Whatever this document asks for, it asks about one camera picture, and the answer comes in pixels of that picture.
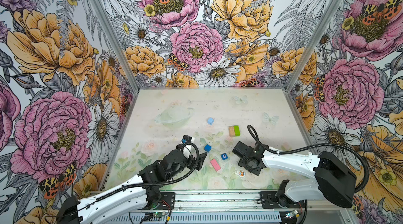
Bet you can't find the dark blue cube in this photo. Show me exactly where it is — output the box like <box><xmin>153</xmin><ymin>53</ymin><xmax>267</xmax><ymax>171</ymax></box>
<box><xmin>204</xmin><ymin>144</ymin><xmax>212</xmax><ymax>153</ymax></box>

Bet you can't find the natural wood block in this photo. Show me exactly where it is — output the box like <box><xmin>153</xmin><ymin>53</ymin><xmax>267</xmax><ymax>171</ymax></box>
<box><xmin>228</xmin><ymin>126</ymin><xmax>236</xmax><ymax>138</ymax></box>

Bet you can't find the aluminium front rail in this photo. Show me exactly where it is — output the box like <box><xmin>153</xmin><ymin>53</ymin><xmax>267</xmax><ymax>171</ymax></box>
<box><xmin>84</xmin><ymin>189</ymin><xmax>350</xmax><ymax>212</ymax></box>

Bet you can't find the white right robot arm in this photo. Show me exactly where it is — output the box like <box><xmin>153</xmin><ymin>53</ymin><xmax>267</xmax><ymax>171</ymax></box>
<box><xmin>233</xmin><ymin>142</ymin><xmax>356</xmax><ymax>208</ymax></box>

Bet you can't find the green circuit board left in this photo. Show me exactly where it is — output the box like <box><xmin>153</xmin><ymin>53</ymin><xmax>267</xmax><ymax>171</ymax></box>
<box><xmin>153</xmin><ymin>211</ymin><xmax>167</xmax><ymax>218</ymax></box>

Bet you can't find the pink rectangular block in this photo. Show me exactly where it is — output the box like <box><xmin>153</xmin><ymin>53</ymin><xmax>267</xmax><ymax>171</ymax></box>
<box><xmin>210</xmin><ymin>159</ymin><xmax>221</xmax><ymax>172</ymax></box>

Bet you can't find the blue letter G block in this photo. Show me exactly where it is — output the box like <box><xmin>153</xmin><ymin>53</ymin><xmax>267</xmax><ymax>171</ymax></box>
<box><xmin>220</xmin><ymin>153</ymin><xmax>228</xmax><ymax>161</ymax></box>

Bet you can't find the green circuit board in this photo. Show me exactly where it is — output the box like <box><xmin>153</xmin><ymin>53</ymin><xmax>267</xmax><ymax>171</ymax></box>
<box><xmin>284</xmin><ymin>210</ymin><xmax>300</xmax><ymax>218</ymax></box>
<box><xmin>153</xmin><ymin>211</ymin><xmax>167</xmax><ymax>218</ymax></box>

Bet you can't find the aluminium corner post right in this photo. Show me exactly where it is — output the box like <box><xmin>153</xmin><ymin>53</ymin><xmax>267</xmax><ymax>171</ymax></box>
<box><xmin>284</xmin><ymin>0</ymin><xmax>344</xmax><ymax>93</ymax></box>

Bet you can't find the aluminium corner post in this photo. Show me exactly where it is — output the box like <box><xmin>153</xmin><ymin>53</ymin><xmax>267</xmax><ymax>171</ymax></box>
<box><xmin>89</xmin><ymin>0</ymin><xmax>140</xmax><ymax>95</ymax></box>
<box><xmin>284</xmin><ymin>0</ymin><xmax>344</xmax><ymax>93</ymax></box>

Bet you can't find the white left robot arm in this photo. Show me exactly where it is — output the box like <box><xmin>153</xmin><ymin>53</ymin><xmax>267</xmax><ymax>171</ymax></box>
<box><xmin>56</xmin><ymin>146</ymin><xmax>207</xmax><ymax>224</ymax></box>

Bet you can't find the aluminium corner post left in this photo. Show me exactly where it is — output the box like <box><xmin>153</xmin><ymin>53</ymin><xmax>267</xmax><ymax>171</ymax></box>
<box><xmin>89</xmin><ymin>0</ymin><xmax>140</xmax><ymax>95</ymax></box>

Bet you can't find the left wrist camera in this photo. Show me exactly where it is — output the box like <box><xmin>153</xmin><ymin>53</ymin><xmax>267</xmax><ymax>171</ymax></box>
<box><xmin>181</xmin><ymin>135</ymin><xmax>194</xmax><ymax>145</ymax></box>

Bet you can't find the grey vented cable duct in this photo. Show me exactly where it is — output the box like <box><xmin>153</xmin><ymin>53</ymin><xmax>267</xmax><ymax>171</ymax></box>
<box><xmin>125</xmin><ymin>211</ymin><xmax>282</xmax><ymax>224</ymax></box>

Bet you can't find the light blue cube far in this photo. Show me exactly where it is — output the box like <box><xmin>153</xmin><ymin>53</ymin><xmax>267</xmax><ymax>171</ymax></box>
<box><xmin>207</xmin><ymin>118</ymin><xmax>214</xmax><ymax>125</ymax></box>

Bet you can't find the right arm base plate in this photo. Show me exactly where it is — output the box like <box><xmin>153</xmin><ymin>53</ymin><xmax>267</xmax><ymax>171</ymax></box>
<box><xmin>256</xmin><ymin>191</ymin><xmax>306</xmax><ymax>209</ymax></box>

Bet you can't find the green circuit board right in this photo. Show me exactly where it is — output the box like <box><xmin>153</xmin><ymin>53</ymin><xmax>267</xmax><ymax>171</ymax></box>
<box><xmin>284</xmin><ymin>210</ymin><xmax>300</xmax><ymax>218</ymax></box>

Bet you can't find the black corrugated right cable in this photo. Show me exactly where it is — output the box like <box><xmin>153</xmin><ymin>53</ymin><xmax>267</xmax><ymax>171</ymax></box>
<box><xmin>247</xmin><ymin>124</ymin><xmax>369</xmax><ymax>193</ymax></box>

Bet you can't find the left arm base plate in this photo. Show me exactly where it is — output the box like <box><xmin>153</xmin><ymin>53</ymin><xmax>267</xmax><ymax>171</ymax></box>
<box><xmin>150</xmin><ymin>191</ymin><xmax>176</xmax><ymax>210</ymax></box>

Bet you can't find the green rectangular block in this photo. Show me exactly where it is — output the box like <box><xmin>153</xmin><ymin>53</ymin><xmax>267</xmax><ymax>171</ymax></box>
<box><xmin>233</xmin><ymin>125</ymin><xmax>240</xmax><ymax>137</ymax></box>

